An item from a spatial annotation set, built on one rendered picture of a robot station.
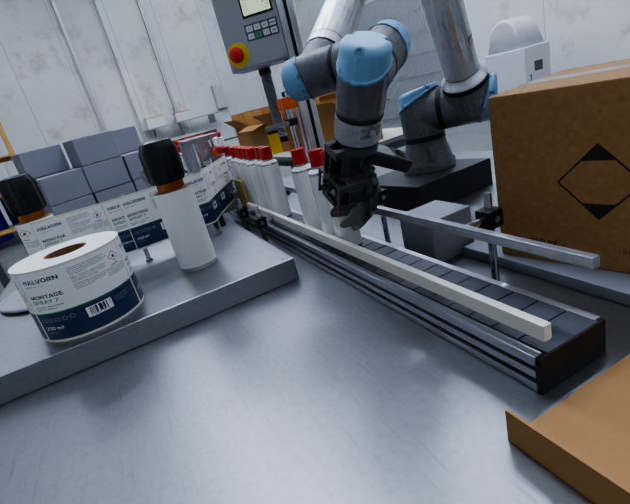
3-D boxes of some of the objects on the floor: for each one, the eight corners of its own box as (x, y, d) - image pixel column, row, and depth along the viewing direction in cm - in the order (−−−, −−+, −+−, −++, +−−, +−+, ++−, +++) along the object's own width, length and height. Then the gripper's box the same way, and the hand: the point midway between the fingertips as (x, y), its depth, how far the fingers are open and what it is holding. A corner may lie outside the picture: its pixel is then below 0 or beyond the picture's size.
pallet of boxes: (160, 222, 607) (124, 128, 562) (189, 226, 542) (150, 120, 496) (61, 262, 530) (9, 156, 484) (80, 272, 464) (23, 151, 419)
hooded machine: (554, 108, 688) (550, 7, 637) (530, 118, 662) (523, 13, 612) (514, 112, 749) (507, 20, 699) (490, 121, 724) (481, 26, 674)
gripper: (316, 132, 71) (315, 226, 87) (345, 161, 66) (338, 255, 81) (359, 119, 74) (351, 212, 89) (391, 146, 69) (376, 239, 84)
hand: (357, 223), depth 85 cm, fingers closed, pressing on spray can
